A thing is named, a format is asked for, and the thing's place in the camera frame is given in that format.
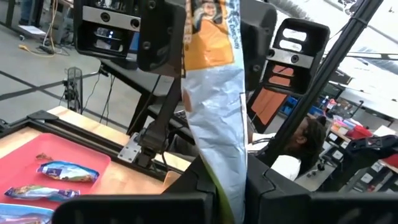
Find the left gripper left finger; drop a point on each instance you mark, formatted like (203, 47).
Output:
(199, 180)

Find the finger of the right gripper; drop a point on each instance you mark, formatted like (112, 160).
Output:
(258, 40)
(161, 37)

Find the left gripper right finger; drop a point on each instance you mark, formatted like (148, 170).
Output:
(261, 180)

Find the blue granola bar orange print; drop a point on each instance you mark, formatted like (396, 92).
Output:
(214, 109)

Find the person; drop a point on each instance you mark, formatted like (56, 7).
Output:
(308, 143)

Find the black keyboard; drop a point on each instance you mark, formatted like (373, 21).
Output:
(182, 117)

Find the red container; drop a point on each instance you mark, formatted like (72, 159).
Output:
(359, 133)

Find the black articulated device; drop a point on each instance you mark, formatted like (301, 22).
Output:
(370, 146)

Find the small orange-brown scrap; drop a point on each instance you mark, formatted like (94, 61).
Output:
(43, 156)

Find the translucent red plastic bin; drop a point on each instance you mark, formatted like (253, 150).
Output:
(18, 168)

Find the black aluminium frame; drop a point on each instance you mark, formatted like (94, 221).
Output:
(331, 62)

